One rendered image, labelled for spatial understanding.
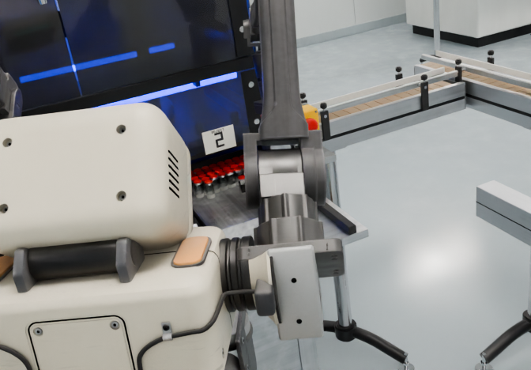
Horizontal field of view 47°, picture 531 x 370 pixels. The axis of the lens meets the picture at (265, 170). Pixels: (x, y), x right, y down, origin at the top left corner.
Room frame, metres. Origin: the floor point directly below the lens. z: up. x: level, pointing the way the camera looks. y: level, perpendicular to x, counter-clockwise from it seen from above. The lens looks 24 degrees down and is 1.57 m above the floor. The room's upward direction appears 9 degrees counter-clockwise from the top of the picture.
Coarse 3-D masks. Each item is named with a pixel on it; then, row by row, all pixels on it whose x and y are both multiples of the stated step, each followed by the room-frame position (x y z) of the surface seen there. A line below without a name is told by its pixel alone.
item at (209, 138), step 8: (224, 128) 1.47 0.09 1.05; (232, 128) 1.47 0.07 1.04; (208, 136) 1.45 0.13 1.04; (216, 136) 1.46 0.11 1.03; (224, 136) 1.47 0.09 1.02; (232, 136) 1.47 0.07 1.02; (208, 144) 1.45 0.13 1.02; (224, 144) 1.46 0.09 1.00; (232, 144) 1.47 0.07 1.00; (208, 152) 1.45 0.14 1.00
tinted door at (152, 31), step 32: (64, 0) 1.37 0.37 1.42; (96, 0) 1.40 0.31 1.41; (128, 0) 1.42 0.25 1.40; (160, 0) 1.44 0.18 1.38; (192, 0) 1.47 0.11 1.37; (224, 0) 1.50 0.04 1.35; (96, 32) 1.39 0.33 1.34; (128, 32) 1.41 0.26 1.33; (160, 32) 1.44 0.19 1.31; (192, 32) 1.46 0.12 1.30; (224, 32) 1.49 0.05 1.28; (96, 64) 1.38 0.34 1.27; (128, 64) 1.41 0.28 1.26; (160, 64) 1.43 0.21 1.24; (192, 64) 1.46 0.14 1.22
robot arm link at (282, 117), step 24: (264, 0) 0.81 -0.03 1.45; (288, 0) 0.81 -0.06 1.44; (264, 24) 0.80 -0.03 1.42; (288, 24) 0.79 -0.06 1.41; (264, 48) 0.78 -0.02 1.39; (288, 48) 0.78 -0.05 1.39; (264, 72) 0.76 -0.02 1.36; (288, 72) 0.76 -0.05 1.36; (264, 96) 0.75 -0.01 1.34; (288, 96) 0.74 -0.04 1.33; (264, 120) 0.73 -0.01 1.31; (288, 120) 0.73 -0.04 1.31; (264, 144) 0.76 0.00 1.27; (288, 144) 0.76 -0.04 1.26; (312, 144) 0.72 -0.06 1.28; (312, 168) 0.68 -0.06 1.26; (312, 192) 0.67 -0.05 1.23
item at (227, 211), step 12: (192, 192) 1.46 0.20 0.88; (228, 192) 1.43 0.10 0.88; (192, 204) 1.39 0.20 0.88; (204, 204) 1.38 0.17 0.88; (216, 204) 1.37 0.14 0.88; (228, 204) 1.36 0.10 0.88; (240, 204) 1.35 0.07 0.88; (204, 216) 1.32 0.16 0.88; (216, 216) 1.31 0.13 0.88; (228, 216) 1.30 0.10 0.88; (240, 216) 1.29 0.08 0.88; (252, 216) 1.28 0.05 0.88; (228, 228) 1.19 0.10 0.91; (240, 228) 1.20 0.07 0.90; (252, 228) 1.20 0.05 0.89
